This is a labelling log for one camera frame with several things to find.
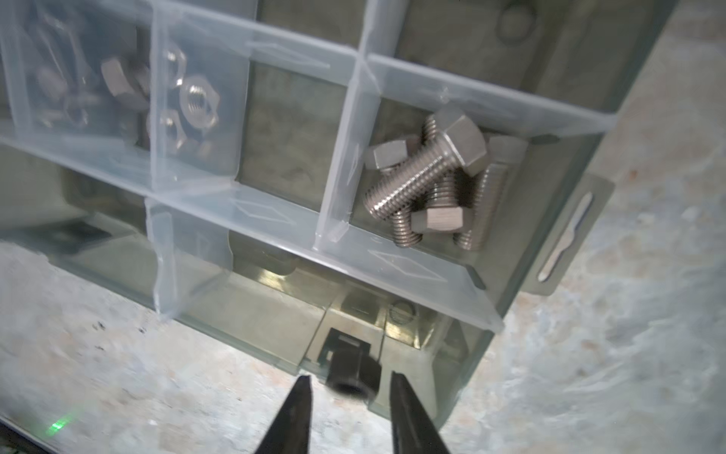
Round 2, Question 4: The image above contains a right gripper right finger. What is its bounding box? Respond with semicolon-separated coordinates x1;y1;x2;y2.
389;372;450;454

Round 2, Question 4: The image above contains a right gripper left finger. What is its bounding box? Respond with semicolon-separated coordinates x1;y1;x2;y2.
255;376;313;454

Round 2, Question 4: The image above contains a black hex nut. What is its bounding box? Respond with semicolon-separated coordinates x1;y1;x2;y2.
325;348;382;402

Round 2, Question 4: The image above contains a grey compartment organizer box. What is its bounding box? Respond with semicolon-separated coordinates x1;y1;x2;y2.
1;1;674;426

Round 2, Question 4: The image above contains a silver hex bolt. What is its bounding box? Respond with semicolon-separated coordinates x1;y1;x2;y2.
364;115;490;221
364;135;423;248
454;134;529;252
411;103;473;234

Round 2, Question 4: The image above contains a silver hex nut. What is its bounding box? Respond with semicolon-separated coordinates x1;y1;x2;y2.
179;75;220;131
164;43;187;88

